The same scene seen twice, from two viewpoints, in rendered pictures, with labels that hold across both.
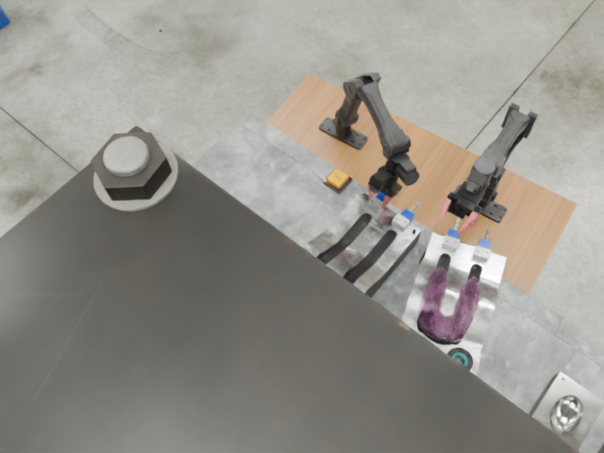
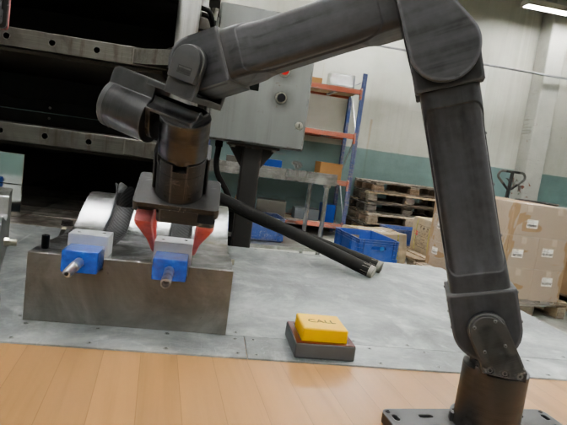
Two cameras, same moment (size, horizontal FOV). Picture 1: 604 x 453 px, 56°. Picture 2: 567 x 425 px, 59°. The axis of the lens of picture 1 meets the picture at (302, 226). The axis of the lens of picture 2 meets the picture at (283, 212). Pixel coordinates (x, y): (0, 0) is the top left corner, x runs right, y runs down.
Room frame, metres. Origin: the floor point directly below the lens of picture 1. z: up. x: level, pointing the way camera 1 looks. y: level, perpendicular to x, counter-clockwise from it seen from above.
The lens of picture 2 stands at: (1.53, -0.73, 1.05)
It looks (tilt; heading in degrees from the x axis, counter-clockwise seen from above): 7 degrees down; 126
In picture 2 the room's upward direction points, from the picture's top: 8 degrees clockwise
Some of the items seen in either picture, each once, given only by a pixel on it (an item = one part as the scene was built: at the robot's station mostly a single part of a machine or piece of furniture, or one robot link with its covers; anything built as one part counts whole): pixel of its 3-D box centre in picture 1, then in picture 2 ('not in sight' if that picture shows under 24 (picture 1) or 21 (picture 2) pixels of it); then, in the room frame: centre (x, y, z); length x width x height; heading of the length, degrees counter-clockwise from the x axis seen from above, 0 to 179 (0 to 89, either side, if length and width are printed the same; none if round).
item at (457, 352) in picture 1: (458, 361); not in sight; (0.44, -0.43, 0.93); 0.08 x 0.08 x 0.04
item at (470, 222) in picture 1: (460, 221); not in sight; (0.77, -0.46, 1.19); 0.09 x 0.07 x 0.07; 140
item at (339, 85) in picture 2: not in sight; (279, 147); (-2.74, 4.90, 1.14); 2.06 x 0.65 x 2.27; 45
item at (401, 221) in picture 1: (408, 215); (81, 260); (0.98, -0.38, 0.89); 0.13 x 0.05 x 0.05; 135
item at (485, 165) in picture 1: (486, 169); not in sight; (0.91, -0.55, 1.24); 0.12 x 0.09 x 0.12; 140
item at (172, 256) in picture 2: (383, 198); (170, 268); (1.05, -0.30, 0.89); 0.13 x 0.05 x 0.05; 135
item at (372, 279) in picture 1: (346, 262); (153, 241); (0.83, -0.14, 0.87); 0.50 x 0.26 x 0.14; 135
